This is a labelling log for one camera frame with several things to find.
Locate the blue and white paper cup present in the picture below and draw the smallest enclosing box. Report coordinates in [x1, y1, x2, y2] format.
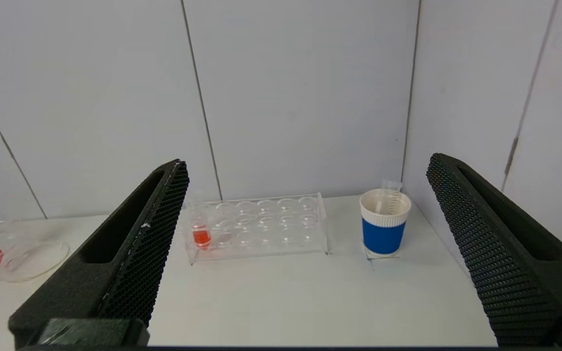
[359, 189, 412, 259]

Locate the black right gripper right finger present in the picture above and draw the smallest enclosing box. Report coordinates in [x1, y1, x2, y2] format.
[426, 153, 562, 348]

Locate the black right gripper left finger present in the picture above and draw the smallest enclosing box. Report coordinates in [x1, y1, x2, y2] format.
[9, 159, 190, 328]

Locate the clear glass beaker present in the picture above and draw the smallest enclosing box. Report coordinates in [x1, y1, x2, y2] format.
[0, 239, 72, 283]

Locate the test tube with yellow liquid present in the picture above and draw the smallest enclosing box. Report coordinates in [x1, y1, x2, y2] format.
[376, 179, 402, 215]

